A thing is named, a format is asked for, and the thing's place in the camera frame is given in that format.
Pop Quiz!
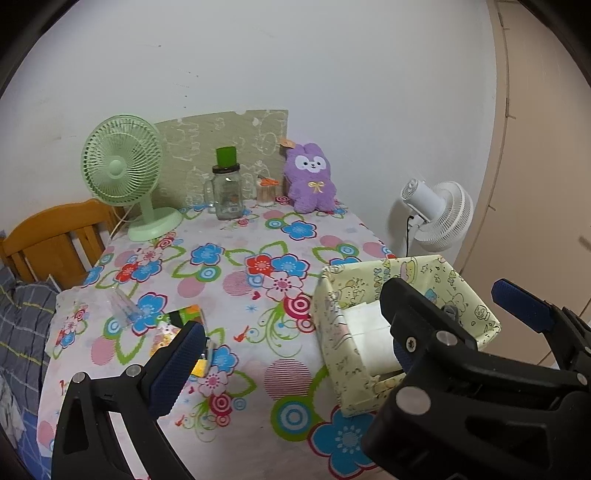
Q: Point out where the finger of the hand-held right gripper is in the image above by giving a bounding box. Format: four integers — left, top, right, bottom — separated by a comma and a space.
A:
492, 279, 591, 370

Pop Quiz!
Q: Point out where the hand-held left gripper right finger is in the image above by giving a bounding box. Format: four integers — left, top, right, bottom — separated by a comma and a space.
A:
362, 277, 591, 480

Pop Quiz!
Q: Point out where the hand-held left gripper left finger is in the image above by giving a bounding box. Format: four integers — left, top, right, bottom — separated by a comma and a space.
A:
52, 322, 206, 480

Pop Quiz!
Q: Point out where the small yellow packet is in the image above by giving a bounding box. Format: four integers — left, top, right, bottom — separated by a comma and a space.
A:
191, 337, 215, 379

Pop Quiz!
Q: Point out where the pink cartoon packet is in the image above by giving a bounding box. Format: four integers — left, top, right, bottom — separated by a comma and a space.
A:
150, 320, 183, 356

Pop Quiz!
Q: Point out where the yellow cartoon print box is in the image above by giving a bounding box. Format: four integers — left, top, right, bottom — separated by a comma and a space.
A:
313, 255, 502, 418

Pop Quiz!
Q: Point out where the clear plastic packet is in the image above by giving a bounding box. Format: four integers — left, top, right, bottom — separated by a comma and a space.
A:
99, 286, 141, 326

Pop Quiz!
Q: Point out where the floral tablecloth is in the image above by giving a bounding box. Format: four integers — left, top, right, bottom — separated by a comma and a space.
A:
37, 198, 400, 480

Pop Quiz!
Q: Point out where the white standing fan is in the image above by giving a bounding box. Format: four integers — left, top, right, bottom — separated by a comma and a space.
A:
399, 178, 475, 259

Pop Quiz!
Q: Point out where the beige door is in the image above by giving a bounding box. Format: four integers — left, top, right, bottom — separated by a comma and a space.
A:
452, 0, 591, 370

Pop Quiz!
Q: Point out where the grey plaid quilt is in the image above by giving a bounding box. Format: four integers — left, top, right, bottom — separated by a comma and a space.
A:
0, 268, 62, 416

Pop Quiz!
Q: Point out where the blue checked bed sheet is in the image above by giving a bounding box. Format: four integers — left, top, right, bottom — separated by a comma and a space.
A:
0, 399, 52, 480

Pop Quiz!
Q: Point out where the glass jar mug green lid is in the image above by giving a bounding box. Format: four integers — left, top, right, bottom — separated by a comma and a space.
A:
204, 146, 245, 221

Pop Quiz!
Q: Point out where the wooden bed headboard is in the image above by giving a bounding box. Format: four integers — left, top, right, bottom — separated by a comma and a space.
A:
0, 199, 126, 292

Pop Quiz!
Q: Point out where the small jar orange lid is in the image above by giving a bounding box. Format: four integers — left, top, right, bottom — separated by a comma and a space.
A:
256, 178, 280, 208

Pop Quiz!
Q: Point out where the purple plush bunny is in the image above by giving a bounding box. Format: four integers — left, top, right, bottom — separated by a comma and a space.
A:
279, 137, 337, 214

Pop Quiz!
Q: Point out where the green desk fan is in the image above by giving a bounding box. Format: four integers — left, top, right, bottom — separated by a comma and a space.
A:
82, 115, 184, 242

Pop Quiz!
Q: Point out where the green patterned board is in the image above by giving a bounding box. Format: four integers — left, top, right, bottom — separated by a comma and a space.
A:
154, 108, 289, 209

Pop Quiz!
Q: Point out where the cream fan power cable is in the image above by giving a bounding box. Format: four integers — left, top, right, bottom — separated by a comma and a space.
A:
110, 207, 136, 241

